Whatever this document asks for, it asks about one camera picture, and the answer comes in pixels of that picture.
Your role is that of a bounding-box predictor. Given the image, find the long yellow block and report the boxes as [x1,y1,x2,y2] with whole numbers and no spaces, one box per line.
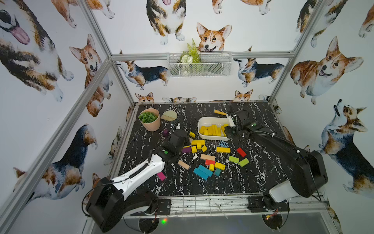
[216,147,231,153]

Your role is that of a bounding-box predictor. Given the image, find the white plastic bin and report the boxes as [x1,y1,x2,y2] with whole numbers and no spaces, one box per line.
[198,117,230,141]

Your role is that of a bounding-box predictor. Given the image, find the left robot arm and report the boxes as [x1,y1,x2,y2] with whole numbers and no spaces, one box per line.
[85,120,190,234]

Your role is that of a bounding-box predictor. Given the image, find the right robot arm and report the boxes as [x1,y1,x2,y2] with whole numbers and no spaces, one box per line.
[225,105,328,209]

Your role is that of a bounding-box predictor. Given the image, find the natural wood block lower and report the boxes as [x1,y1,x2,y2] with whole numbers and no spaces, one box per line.
[177,160,190,170]

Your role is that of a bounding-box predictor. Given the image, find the natural wood block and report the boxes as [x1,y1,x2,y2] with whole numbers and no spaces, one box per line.
[201,154,215,161]
[177,160,190,170]

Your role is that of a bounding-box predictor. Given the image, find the blue grid block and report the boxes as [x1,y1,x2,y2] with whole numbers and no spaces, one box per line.
[219,141,229,148]

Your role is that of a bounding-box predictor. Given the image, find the natural wood block upper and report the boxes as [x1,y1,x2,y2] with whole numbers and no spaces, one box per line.
[201,154,215,161]

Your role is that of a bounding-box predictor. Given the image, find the yellow toy shovel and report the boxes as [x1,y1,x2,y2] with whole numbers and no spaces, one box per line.
[213,109,227,116]

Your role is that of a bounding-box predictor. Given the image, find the green block left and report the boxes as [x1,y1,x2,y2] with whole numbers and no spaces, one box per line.
[229,156,239,163]

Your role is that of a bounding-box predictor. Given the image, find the green block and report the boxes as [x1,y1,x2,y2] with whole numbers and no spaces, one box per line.
[239,158,249,167]
[229,156,239,163]

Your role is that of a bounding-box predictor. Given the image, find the green block right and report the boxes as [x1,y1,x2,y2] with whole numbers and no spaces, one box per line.
[239,158,249,167]

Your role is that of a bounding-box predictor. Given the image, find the red block in pile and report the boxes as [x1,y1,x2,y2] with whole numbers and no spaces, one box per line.
[205,160,215,165]

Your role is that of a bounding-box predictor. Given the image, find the terracotta pot with plant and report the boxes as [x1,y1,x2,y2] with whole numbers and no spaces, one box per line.
[138,108,161,132]

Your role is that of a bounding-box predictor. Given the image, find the teal long block front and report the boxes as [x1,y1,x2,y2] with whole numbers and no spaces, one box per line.
[193,168,210,180]

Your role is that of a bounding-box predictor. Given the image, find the teal long block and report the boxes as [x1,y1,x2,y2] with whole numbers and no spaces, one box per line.
[198,165,213,177]
[193,168,210,180]

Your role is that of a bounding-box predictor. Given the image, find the magenta block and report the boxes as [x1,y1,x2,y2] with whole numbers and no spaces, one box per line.
[157,172,166,181]

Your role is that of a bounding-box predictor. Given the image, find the teal long block rear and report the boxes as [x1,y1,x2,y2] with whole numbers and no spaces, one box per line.
[198,165,213,177]

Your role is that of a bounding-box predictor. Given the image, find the small teal block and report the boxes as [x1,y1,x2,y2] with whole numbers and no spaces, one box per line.
[214,168,222,177]

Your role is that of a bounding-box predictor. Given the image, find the artificial fern and flower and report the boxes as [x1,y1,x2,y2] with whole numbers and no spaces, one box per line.
[178,39,201,76]

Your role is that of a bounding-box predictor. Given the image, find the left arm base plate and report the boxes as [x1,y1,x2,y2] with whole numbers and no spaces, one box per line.
[156,199,171,216]

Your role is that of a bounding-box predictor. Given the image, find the white wire wall basket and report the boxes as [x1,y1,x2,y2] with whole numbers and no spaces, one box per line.
[167,52,233,77]

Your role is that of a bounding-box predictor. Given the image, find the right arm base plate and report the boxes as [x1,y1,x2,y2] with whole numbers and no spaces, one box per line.
[247,196,290,213]

